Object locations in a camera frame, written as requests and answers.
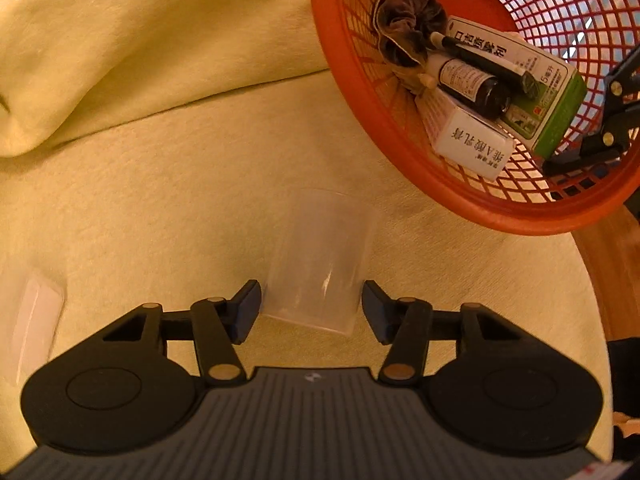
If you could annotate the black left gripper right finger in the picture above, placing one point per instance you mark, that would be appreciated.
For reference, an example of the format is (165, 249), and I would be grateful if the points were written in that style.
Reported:
(405, 325)

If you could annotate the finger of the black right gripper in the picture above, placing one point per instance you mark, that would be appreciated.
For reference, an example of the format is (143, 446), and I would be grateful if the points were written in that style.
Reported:
(611, 141)
(621, 101)

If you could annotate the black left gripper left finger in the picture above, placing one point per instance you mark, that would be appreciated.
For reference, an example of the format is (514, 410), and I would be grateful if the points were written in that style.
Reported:
(220, 324)

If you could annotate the green medicine box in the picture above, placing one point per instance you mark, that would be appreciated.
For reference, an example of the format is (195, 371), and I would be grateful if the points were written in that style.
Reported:
(548, 90)

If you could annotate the orange plastic mesh basket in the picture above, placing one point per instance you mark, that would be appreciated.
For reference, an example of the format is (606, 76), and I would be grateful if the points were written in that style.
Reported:
(592, 35)

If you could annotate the clear plastic cup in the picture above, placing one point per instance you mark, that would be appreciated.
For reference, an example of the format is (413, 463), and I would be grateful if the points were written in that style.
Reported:
(317, 270)

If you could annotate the white medicine box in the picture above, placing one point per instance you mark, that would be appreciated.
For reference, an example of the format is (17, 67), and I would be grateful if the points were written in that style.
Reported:
(463, 137)

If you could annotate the brown velvet scrunchie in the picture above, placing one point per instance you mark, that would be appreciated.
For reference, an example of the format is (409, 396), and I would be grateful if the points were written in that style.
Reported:
(402, 27)

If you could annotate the small dark medicine bottle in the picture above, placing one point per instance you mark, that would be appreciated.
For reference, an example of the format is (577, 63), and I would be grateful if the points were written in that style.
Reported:
(482, 92)

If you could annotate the flat clear plastic packet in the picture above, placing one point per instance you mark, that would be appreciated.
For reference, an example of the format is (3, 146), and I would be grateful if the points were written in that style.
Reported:
(39, 310)

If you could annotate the yellow sofa cover blanket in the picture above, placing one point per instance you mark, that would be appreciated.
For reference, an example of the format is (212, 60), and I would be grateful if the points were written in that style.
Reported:
(161, 142)

